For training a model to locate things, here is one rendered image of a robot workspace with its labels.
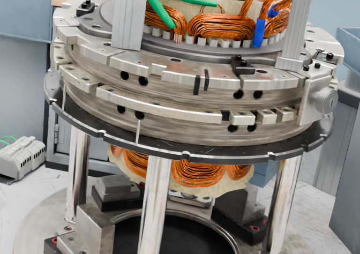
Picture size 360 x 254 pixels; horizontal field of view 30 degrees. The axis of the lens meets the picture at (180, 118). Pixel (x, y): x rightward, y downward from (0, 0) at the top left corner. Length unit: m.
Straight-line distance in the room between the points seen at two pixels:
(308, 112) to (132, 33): 0.18
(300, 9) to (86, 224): 0.35
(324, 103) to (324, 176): 0.60
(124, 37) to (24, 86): 0.45
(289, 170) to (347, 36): 0.25
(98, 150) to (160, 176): 0.38
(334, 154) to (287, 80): 0.59
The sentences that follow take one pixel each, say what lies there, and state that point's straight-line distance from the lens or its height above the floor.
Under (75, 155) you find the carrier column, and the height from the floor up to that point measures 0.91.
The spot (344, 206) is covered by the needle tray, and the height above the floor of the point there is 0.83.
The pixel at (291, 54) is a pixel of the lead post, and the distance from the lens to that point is 0.65.
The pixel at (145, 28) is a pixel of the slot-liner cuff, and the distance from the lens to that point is 0.68.
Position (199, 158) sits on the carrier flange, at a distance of 0.63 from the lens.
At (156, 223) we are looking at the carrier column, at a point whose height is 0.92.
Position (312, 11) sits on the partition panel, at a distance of 3.07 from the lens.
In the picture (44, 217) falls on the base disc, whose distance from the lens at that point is 0.92.
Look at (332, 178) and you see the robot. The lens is 1.23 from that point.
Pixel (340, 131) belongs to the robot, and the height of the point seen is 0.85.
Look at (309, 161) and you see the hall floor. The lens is 3.05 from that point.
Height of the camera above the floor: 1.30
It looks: 24 degrees down
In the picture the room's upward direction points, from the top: 8 degrees clockwise
